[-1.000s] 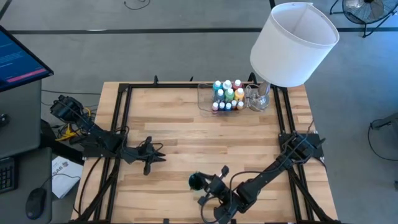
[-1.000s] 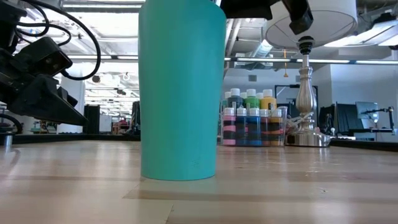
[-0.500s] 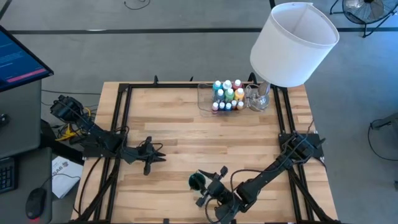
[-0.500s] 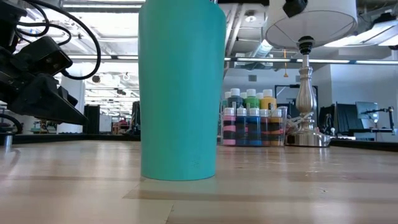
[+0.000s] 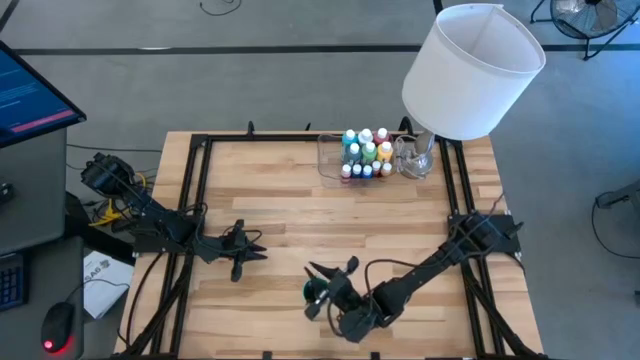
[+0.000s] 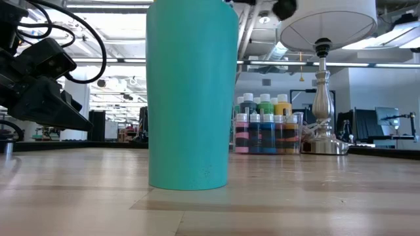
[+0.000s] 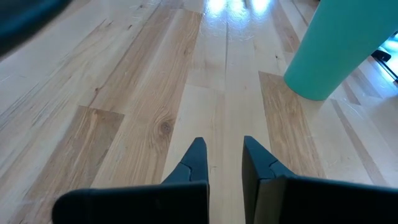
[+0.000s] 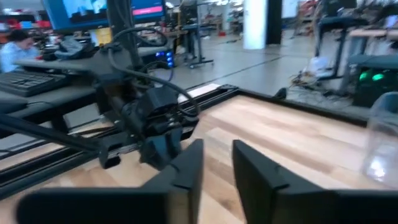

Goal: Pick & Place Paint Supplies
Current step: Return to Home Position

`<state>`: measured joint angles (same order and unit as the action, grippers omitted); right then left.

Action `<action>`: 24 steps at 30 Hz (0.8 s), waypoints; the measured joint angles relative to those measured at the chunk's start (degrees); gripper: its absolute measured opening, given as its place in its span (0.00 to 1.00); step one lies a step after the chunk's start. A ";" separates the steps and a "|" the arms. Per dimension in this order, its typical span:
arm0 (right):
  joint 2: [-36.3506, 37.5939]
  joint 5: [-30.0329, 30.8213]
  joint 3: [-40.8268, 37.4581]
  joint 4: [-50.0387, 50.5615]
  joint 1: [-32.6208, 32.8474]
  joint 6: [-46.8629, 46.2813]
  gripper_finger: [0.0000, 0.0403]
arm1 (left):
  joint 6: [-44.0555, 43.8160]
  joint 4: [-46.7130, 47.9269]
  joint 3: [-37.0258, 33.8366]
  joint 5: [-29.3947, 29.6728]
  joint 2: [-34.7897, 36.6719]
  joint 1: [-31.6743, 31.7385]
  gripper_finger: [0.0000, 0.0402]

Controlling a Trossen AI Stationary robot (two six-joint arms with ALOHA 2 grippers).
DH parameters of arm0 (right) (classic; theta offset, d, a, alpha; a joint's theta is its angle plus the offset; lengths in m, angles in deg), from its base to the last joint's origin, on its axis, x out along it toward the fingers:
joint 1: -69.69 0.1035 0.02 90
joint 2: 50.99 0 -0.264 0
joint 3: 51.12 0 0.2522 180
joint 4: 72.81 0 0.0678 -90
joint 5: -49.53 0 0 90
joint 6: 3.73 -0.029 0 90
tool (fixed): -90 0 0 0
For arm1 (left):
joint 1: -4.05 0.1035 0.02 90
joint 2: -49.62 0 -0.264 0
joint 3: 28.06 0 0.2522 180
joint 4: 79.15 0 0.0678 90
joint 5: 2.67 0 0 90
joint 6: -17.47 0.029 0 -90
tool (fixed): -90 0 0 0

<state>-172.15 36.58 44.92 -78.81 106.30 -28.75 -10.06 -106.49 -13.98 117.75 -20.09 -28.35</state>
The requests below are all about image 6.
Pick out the black background cabinet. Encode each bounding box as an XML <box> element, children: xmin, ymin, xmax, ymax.
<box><xmin>88</xmin><ymin>109</ymin><xmax>107</xmax><ymax>142</ymax></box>

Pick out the small ochre paint bottle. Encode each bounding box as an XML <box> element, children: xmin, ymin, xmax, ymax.
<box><xmin>283</xmin><ymin>114</ymin><xmax>301</xmax><ymax>155</ymax></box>

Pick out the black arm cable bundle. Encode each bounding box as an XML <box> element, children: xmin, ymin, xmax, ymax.
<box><xmin>0</xmin><ymin>119</ymin><xmax>26</xmax><ymax>142</ymax></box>

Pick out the black partition panel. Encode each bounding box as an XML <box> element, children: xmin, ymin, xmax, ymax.
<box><xmin>336</xmin><ymin>109</ymin><xmax>377</xmax><ymax>138</ymax></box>

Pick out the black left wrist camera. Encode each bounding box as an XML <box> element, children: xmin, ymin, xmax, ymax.
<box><xmin>18</xmin><ymin>37</ymin><xmax>78</xmax><ymax>81</ymax></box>

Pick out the small pink paint bottle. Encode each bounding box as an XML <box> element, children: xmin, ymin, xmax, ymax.
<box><xmin>235</xmin><ymin>113</ymin><xmax>250</xmax><ymax>155</ymax></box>

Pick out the grey background monitor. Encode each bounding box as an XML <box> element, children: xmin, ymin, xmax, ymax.
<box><xmin>375</xmin><ymin>106</ymin><xmax>401</xmax><ymax>131</ymax></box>

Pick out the black background monitor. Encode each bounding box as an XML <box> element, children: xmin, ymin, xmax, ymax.
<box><xmin>138</xmin><ymin>106</ymin><xmax>148</xmax><ymax>134</ymax></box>

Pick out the clear plastic bin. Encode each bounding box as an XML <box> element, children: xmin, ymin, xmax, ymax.
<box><xmin>233</xmin><ymin>109</ymin><xmax>305</xmax><ymax>156</ymax></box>

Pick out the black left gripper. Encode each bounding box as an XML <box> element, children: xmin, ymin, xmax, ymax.
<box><xmin>0</xmin><ymin>47</ymin><xmax>95</xmax><ymax>132</ymax></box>

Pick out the teal plastic cup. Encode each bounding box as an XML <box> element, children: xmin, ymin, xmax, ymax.
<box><xmin>146</xmin><ymin>0</ymin><xmax>240</xmax><ymax>191</ymax></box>

